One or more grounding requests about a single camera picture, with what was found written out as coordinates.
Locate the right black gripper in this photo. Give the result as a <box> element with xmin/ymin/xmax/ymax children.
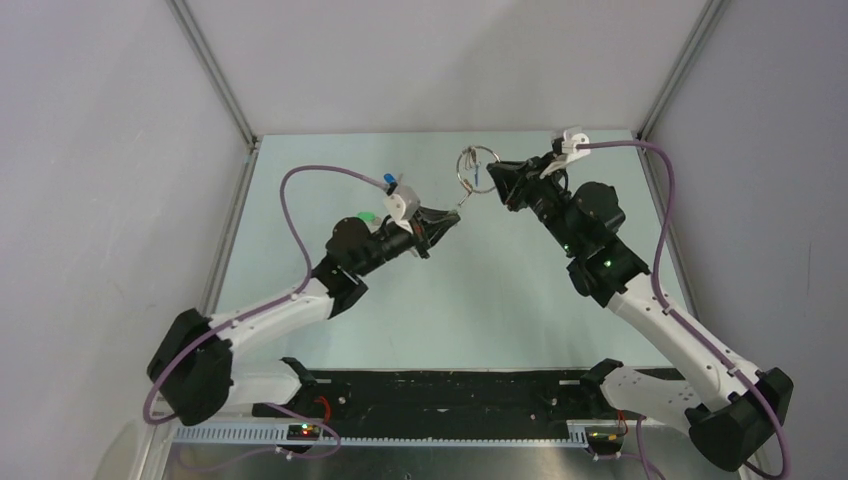
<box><xmin>486</xmin><ymin>151</ymin><xmax>582</xmax><ymax>256</ymax></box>

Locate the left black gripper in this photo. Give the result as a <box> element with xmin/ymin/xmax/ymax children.
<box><xmin>354</xmin><ymin>207</ymin><xmax>459</xmax><ymax>278</ymax></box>

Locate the large silver keyring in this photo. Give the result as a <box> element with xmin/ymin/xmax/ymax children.
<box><xmin>455</xmin><ymin>145</ymin><xmax>501</xmax><ymax>195</ymax></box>

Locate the green tag key loose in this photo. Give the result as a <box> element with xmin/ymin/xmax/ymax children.
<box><xmin>357</xmin><ymin>211</ymin><xmax>381</xmax><ymax>224</ymax></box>

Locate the left controller board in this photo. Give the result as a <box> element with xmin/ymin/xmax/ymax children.
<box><xmin>285</xmin><ymin>423</ymin><xmax>323</xmax><ymax>442</ymax></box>

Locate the controller board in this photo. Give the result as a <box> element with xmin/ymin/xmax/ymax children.
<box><xmin>586</xmin><ymin>431</ymin><xmax>626</xmax><ymax>448</ymax></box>
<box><xmin>285</xmin><ymin>423</ymin><xmax>323</xmax><ymax>442</ymax></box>

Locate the right controller board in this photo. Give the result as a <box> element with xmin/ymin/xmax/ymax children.
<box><xmin>586</xmin><ymin>431</ymin><xmax>626</xmax><ymax>448</ymax></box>

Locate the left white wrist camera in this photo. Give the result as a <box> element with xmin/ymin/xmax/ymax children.
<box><xmin>383</xmin><ymin>185</ymin><xmax>421</xmax><ymax>230</ymax></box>

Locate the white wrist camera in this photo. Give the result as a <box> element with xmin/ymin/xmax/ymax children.
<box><xmin>540</xmin><ymin>126</ymin><xmax>591</xmax><ymax>178</ymax></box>
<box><xmin>383</xmin><ymin>185</ymin><xmax>421</xmax><ymax>230</ymax></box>

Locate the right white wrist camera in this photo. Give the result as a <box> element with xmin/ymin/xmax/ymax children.
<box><xmin>540</xmin><ymin>126</ymin><xmax>591</xmax><ymax>178</ymax></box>

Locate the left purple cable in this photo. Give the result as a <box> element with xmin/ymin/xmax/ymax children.
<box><xmin>142</xmin><ymin>165</ymin><xmax>392</xmax><ymax>427</ymax></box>

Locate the right aluminium corner post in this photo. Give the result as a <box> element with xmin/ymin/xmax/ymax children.
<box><xmin>635</xmin><ymin>0</ymin><xmax>731</xmax><ymax>140</ymax></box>

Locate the aluminium corner post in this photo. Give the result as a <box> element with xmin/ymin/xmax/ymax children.
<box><xmin>635</xmin><ymin>0</ymin><xmax>731</xmax><ymax>140</ymax></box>
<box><xmin>165</xmin><ymin>0</ymin><xmax>258</xmax><ymax>152</ymax></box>

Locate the left aluminium corner post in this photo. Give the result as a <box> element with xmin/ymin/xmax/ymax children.
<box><xmin>165</xmin><ymin>0</ymin><xmax>258</xmax><ymax>152</ymax></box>

